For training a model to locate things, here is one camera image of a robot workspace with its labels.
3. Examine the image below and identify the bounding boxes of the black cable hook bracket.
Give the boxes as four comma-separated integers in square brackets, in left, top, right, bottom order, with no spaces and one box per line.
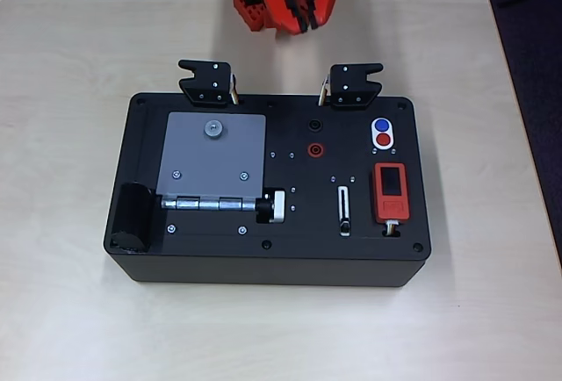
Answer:
[177,59,234,108]
[328,62,384,110]

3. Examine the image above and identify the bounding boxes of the grey hinged door plate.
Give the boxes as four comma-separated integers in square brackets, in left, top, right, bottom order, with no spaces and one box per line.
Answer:
[156,111,268,200]

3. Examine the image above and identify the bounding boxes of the red display module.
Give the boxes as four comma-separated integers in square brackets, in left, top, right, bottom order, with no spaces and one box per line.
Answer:
[371,162,413,223]

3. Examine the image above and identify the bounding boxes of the silver door hinge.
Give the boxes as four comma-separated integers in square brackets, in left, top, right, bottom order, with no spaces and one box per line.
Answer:
[160,195,258,212]

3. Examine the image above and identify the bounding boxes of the black task board box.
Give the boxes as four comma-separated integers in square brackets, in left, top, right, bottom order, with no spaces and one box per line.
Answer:
[103,90,430,288]

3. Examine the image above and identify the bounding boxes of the white slider track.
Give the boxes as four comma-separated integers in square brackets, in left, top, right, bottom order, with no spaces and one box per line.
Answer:
[338,184,353,237]

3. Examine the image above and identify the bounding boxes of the grey round door knob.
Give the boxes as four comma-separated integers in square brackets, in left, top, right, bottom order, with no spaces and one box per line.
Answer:
[203,118,225,140]

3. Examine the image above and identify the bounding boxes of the black rounded probe holder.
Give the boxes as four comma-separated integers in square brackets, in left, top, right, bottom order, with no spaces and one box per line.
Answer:
[108,182,155,254]

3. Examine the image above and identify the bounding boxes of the white black probe plug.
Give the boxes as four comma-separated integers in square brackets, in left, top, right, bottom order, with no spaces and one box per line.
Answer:
[256,188,286,224]

